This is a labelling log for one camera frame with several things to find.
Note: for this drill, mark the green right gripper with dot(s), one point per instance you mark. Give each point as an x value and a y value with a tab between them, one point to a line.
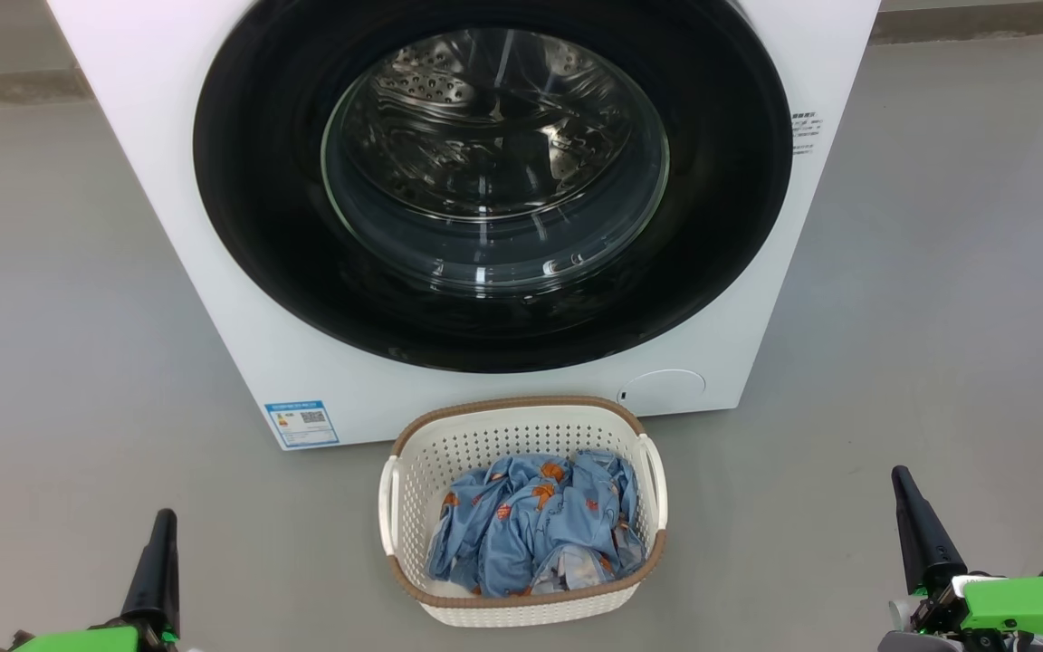
1019	605

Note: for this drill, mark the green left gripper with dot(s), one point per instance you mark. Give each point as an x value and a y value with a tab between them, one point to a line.
78	641

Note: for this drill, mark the blue garment with orange print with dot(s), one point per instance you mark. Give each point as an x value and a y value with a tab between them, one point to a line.
503	534

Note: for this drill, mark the black round glass washer door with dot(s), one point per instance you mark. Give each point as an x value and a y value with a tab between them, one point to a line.
259	226

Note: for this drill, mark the white front-load washing machine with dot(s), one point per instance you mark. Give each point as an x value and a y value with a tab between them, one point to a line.
168	181

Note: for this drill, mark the stainless steel washing machine drum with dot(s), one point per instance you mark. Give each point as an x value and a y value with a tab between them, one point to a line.
485	118

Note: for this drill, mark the blue energy label sticker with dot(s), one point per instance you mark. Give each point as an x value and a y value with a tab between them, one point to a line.
301	424

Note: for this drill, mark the white perforated laundry basket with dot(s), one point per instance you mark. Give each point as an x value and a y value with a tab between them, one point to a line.
413	543

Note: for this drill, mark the round white filter cover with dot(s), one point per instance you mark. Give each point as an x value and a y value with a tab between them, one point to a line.
662	391

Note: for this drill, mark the small printed text label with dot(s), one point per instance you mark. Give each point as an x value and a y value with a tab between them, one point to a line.
805	133

